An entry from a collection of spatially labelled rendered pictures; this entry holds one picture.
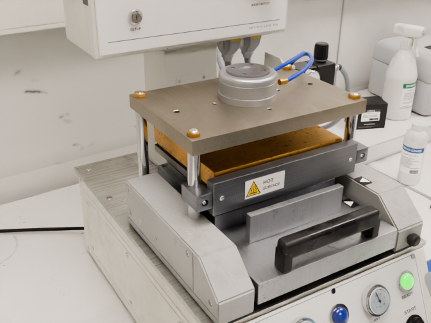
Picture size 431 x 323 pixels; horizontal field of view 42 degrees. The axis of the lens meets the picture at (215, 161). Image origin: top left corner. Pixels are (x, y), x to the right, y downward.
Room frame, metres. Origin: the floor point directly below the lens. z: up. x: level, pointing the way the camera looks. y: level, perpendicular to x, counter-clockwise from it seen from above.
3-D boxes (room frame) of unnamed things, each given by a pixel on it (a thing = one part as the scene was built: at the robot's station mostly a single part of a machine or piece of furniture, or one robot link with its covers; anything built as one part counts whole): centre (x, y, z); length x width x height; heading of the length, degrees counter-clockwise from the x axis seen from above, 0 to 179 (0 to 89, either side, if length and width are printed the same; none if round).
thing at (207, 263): (0.59, 0.04, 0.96); 0.25 x 0.05 x 0.07; 31
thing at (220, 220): (0.72, -0.04, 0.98); 0.20 x 0.17 x 0.03; 121
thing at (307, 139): (0.73, -0.05, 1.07); 0.22 x 0.17 x 0.10; 121
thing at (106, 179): (0.75, -0.02, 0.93); 0.46 x 0.35 x 0.01; 31
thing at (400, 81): (1.44, -0.49, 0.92); 0.09 x 0.08 x 0.25; 48
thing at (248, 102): (0.76, -0.04, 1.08); 0.31 x 0.24 x 0.13; 121
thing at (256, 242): (0.68, -0.07, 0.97); 0.30 x 0.22 x 0.08; 31
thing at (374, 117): (1.38, -0.39, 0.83); 0.09 x 0.06 x 0.07; 101
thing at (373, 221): (0.57, -0.14, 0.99); 0.15 x 0.02 x 0.04; 121
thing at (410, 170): (1.15, -0.45, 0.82); 0.05 x 0.05 x 0.14
